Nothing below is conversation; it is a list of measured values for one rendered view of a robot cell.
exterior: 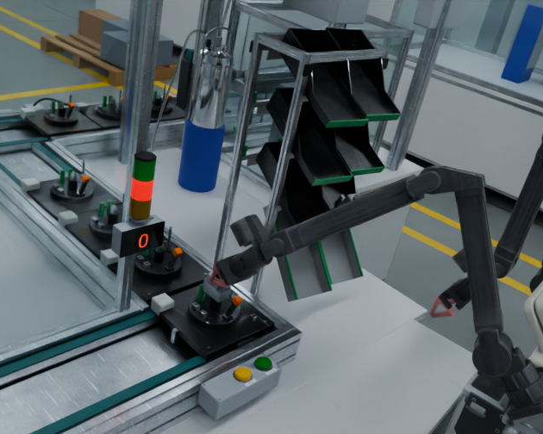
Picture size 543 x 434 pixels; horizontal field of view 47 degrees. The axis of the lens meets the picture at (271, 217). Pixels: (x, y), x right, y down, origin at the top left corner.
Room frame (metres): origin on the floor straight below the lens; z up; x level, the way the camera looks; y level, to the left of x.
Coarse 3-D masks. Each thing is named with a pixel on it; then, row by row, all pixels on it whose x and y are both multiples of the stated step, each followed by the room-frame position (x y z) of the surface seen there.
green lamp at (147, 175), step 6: (138, 162) 1.28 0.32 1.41; (144, 162) 1.28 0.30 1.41; (150, 162) 1.28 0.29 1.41; (138, 168) 1.28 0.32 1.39; (144, 168) 1.28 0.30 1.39; (150, 168) 1.28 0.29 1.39; (138, 174) 1.28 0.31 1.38; (144, 174) 1.28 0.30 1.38; (150, 174) 1.28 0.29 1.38; (138, 180) 1.28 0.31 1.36; (144, 180) 1.28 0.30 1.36; (150, 180) 1.29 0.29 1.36
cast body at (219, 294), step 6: (216, 276) 1.36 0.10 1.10; (204, 282) 1.37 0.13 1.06; (210, 282) 1.36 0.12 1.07; (204, 288) 1.37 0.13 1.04; (210, 288) 1.36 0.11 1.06; (216, 288) 1.34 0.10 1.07; (222, 288) 1.36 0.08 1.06; (228, 288) 1.37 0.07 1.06; (210, 294) 1.35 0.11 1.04; (216, 294) 1.34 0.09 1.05; (222, 294) 1.34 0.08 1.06; (228, 294) 1.36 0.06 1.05; (216, 300) 1.34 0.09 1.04; (222, 300) 1.35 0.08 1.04
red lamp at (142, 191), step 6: (132, 180) 1.29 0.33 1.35; (132, 186) 1.28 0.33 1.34; (138, 186) 1.28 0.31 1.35; (144, 186) 1.28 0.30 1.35; (150, 186) 1.29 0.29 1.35; (132, 192) 1.28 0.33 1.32; (138, 192) 1.28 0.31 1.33; (144, 192) 1.28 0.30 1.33; (150, 192) 1.29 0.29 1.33; (138, 198) 1.28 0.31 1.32; (144, 198) 1.28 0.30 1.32; (150, 198) 1.29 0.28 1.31
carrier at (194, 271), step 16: (144, 256) 1.54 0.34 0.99; (160, 256) 1.52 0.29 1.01; (144, 272) 1.47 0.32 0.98; (160, 272) 1.48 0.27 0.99; (176, 272) 1.50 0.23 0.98; (192, 272) 1.54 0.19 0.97; (208, 272) 1.56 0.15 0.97; (144, 288) 1.41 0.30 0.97; (160, 288) 1.43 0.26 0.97; (176, 288) 1.44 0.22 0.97
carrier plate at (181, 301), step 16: (192, 288) 1.46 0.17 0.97; (176, 304) 1.37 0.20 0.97; (240, 304) 1.44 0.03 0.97; (176, 320) 1.31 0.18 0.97; (240, 320) 1.37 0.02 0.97; (256, 320) 1.38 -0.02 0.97; (192, 336) 1.26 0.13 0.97; (208, 336) 1.27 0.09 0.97; (224, 336) 1.29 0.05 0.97; (240, 336) 1.30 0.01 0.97; (256, 336) 1.34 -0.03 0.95; (208, 352) 1.21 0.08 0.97
